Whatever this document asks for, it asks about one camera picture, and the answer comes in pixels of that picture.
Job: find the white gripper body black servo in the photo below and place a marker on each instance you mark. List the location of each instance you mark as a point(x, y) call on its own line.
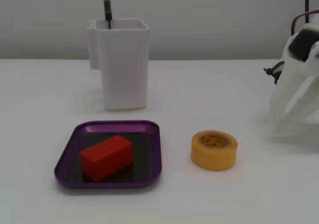
point(292, 72)

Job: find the red rectangular block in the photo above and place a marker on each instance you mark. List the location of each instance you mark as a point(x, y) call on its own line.
point(104, 156)

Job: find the white plastic pen holder box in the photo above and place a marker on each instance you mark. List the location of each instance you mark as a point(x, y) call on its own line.
point(124, 67)

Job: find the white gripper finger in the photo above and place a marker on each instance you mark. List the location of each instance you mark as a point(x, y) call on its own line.
point(286, 92)
point(311, 89)

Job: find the black pen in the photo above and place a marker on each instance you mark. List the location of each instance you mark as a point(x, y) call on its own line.
point(107, 7)

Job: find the purple metal tray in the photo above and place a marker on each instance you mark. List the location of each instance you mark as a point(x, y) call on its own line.
point(67, 164)

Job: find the yellow tape roll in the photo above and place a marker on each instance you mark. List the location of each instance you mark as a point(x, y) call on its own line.
point(211, 156)

